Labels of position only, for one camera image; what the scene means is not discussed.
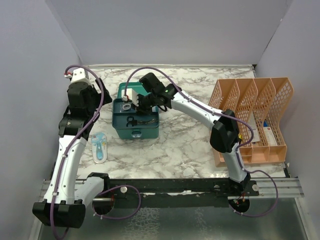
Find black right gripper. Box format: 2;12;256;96
130;93;157;117

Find black handled scissors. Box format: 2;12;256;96
126;115;158;127

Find teal medicine box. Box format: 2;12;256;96
114;82;160;140

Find dark teal divided tray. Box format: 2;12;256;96
112;98;159;130

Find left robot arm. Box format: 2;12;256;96
32;78;113;229

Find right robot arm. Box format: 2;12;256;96
136;72;251;196

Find thermometer blister pack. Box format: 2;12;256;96
91;132;108;164

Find peach plastic file organizer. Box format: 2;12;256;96
209;77;294;166

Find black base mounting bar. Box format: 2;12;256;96
90;173;259;212

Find white box red label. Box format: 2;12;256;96
263;121;278;146

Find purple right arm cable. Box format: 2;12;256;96
123;66;280;218

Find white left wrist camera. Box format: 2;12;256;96
69;68;93;86

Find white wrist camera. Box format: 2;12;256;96
69;68;93;86
121;88;139;107

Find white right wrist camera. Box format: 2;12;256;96
121;88;139;107

